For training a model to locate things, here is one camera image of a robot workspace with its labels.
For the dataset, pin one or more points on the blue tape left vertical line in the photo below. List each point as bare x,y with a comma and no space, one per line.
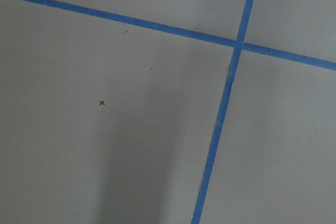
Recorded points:
238,46

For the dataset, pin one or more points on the blue tape lower horizontal line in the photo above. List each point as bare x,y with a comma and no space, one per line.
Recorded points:
186,33

